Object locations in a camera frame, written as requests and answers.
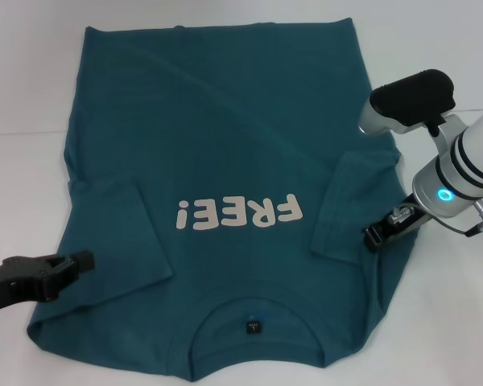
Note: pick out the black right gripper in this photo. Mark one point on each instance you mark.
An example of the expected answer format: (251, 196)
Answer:
(404, 219)

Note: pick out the teal blue printed t-shirt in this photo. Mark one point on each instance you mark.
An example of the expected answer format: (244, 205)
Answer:
(225, 120)

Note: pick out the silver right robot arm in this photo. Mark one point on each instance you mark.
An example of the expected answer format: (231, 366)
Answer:
(447, 153)

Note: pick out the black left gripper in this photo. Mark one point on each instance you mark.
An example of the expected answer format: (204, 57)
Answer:
(20, 279)

